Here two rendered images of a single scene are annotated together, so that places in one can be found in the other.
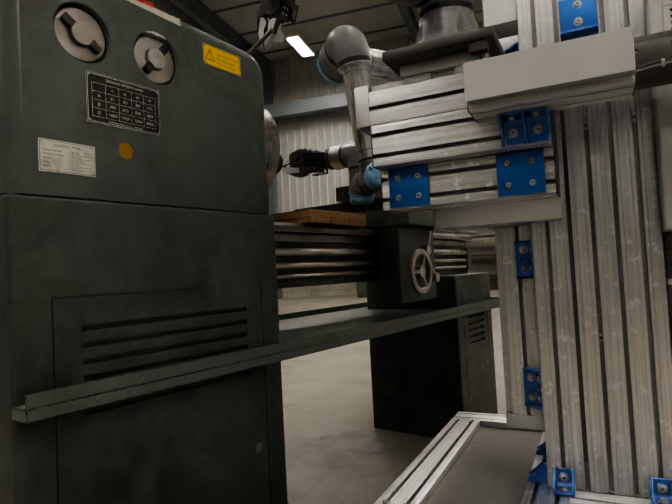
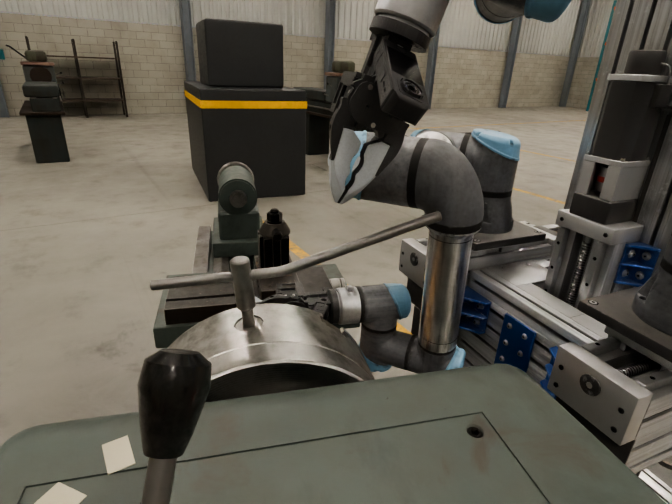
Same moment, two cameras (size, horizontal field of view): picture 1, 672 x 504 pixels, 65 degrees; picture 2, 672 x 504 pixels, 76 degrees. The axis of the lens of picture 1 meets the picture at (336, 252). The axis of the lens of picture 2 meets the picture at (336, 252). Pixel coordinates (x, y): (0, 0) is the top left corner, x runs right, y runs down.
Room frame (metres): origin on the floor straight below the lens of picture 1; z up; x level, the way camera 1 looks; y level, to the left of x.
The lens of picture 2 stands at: (1.18, 0.58, 1.52)
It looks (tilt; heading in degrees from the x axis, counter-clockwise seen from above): 23 degrees down; 310
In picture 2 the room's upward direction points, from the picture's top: 2 degrees clockwise
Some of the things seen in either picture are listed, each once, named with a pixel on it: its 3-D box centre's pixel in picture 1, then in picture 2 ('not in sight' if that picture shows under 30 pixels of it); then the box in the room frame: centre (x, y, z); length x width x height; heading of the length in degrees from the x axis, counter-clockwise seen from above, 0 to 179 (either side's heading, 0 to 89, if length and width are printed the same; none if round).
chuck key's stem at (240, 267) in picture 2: not in sight; (246, 303); (1.54, 0.31, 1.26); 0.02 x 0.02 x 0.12
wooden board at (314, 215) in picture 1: (296, 223); not in sight; (1.76, 0.13, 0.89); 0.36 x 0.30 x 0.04; 54
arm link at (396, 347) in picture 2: (363, 184); (384, 345); (1.58, -0.09, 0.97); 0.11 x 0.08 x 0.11; 15
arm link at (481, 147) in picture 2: not in sight; (489, 159); (1.57, -0.48, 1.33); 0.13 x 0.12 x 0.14; 15
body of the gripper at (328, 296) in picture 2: (320, 161); (305, 307); (1.70, 0.04, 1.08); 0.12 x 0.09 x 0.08; 54
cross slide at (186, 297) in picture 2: (353, 210); (252, 292); (2.01, -0.07, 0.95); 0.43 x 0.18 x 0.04; 54
